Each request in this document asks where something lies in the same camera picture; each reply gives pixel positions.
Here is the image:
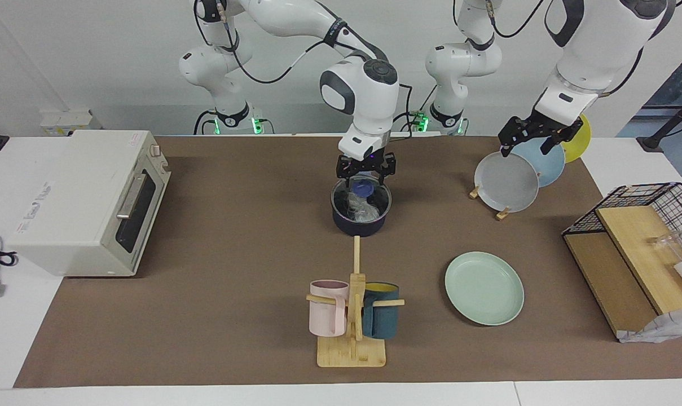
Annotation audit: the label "glass lid with blue knob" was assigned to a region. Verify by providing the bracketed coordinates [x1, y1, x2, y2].
[331, 176, 393, 223]

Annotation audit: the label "light blue plate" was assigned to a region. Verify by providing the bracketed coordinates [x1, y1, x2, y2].
[513, 135, 567, 188]

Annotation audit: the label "yellow plate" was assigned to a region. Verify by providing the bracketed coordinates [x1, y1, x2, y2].
[561, 113, 592, 164]

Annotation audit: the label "grey plate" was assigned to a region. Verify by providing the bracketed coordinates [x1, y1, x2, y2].
[474, 151, 540, 214]

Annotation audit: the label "wooden plate rack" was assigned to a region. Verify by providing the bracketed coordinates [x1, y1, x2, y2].
[469, 183, 512, 221]

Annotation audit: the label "light green plate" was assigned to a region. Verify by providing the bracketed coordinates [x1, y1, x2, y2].
[445, 251, 525, 326]

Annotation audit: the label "black tripod leg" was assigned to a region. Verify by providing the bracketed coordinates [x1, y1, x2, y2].
[637, 90, 682, 152]

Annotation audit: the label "pink mug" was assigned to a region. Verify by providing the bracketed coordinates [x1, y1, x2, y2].
[309, 280, 350, 338]

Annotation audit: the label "dark teal mug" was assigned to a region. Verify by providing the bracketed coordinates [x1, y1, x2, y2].
[362, 282, 401, 339]

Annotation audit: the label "clear glass cup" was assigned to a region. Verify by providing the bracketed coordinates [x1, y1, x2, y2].
[648, 234, 682, 263]

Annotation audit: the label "wooden mug tree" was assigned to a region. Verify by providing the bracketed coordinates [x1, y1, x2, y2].
[306, 236, 405, 368]

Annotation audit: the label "brown table mat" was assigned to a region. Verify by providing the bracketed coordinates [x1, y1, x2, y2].
[14, 135, 682, 389]

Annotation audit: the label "marbled white cloth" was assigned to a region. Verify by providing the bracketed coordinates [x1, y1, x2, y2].
[617, 307, 682, 343]

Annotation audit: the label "cream toaster oven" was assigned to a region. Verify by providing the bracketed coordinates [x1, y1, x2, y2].
[7, 130, 172, 278]

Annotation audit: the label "dark pot with purple handle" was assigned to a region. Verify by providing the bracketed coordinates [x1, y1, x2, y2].
[331, 178, 393, 237]

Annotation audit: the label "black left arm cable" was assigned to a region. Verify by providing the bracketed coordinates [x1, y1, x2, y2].
[487, 0, 647, 98]

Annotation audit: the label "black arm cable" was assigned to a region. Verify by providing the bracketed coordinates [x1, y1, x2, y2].
[487, 0, 647, 98]
[193, 0, 415, 139]

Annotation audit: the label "black wire basket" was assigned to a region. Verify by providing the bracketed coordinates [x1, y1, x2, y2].
[562, 182, 682, 260]

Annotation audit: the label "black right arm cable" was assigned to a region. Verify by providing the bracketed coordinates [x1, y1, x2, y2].
[193, 0, 415, 139]

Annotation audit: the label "white wall power box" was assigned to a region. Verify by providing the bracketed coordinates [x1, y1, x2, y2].
[40, 109, 93, 137]

